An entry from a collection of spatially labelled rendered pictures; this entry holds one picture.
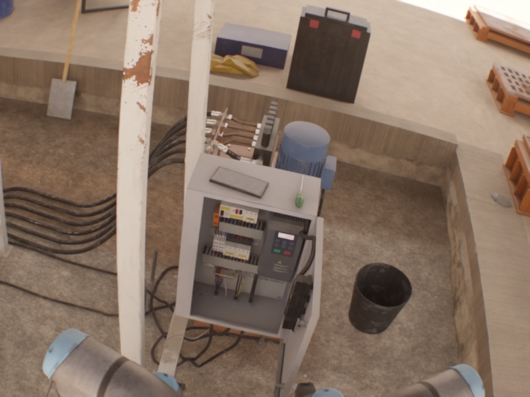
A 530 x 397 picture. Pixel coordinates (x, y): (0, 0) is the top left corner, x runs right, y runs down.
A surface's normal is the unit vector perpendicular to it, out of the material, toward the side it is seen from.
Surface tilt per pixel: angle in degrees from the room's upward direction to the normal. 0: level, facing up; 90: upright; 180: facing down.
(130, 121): 81
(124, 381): 18
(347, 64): 90
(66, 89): 70
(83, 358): 13
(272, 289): 90
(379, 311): 98
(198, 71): 91
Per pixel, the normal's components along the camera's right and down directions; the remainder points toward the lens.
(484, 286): 0.14, -0.76
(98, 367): 0.03, -0.60
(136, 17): -0.13, 0.48
